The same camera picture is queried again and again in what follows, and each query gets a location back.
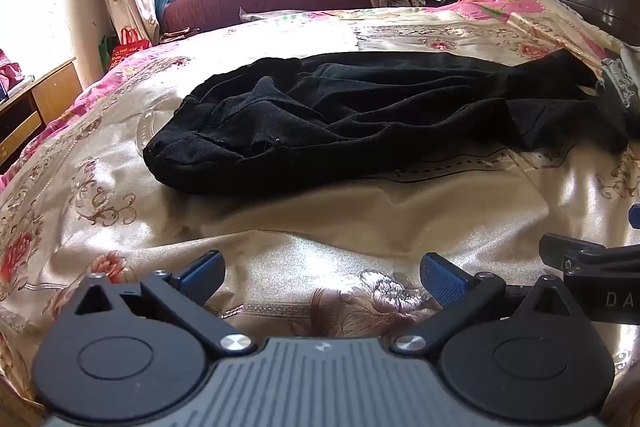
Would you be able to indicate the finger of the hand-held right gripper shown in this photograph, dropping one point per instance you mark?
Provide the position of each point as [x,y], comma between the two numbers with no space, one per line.
[575,252]
[636,214]

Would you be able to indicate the grey-green cloth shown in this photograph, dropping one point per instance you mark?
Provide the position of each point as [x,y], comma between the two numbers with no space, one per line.
[622,79]

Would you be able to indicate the black pants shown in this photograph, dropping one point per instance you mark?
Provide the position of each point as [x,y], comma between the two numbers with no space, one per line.
[350,117]

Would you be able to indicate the floral satin bedspread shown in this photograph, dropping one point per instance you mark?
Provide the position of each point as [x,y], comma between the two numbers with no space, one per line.
[300,217]

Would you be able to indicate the red shopping bag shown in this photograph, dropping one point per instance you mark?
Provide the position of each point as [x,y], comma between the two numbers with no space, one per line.
[127,51]

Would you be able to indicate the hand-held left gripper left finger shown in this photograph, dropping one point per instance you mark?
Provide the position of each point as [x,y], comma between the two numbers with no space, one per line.
[202,278]

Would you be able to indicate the green bag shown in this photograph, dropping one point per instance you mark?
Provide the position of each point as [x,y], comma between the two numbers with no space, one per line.
[105,54]

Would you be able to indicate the wooden side cabinet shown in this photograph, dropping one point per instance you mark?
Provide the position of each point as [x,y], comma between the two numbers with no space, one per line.
[55,92]

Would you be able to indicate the brown handbag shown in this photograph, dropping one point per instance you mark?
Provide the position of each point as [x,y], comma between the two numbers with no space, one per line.
[177,34]

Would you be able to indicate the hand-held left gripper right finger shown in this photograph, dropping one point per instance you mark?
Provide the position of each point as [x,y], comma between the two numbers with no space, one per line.
[444,281]

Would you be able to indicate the pink satin cloth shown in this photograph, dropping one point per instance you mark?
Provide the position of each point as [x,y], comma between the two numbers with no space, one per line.
[10,74]

